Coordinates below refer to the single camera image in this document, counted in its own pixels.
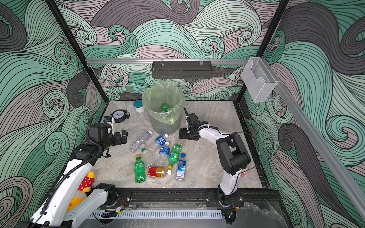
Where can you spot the clear bottle green band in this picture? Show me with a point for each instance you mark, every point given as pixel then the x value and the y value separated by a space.
pixel 147 157

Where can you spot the yellow plush toy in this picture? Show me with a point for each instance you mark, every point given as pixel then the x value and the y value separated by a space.
pixel 83 189

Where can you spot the blue label bottle white cap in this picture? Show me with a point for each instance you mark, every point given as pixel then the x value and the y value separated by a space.
pixel 157 143

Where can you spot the clear acrylic wall holder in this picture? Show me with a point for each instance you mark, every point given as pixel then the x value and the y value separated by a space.
pixel 259 79

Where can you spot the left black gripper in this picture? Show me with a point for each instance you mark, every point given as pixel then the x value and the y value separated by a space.
pixel 119 141

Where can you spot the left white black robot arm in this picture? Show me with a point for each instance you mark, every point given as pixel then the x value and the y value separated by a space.
pixel 54 211

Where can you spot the red yellow label bottle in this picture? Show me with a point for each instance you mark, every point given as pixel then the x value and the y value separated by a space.
pixel 158 172

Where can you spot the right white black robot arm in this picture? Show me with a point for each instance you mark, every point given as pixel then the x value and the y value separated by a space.
pixel 233 155

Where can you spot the blue label water bottle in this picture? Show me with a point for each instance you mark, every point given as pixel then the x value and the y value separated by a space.
pixel 181 170

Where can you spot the teal lid white jar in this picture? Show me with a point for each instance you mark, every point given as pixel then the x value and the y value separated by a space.
pixel 138 106

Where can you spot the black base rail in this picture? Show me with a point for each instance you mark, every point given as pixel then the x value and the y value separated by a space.
pixel 200 197

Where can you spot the white slotted cable duct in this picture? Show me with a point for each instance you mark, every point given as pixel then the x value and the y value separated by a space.
pixel 162 214

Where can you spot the green Sprite bottle yellow cap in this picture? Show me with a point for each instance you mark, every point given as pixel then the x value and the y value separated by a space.
pixel 139 170

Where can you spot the Pocari Sweat bottle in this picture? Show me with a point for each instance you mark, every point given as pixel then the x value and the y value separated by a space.
pixel 163 155

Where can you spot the black wall shelf tray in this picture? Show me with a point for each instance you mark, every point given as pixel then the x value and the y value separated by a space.
pixel 181 69

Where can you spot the clear bottle white cap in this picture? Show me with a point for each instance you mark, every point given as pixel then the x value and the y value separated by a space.
pixel 140 141

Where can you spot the mesh bin with green bag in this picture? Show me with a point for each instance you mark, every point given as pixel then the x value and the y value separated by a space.
pixel 168 92

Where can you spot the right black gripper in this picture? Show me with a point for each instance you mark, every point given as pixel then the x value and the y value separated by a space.
pixel 182 134

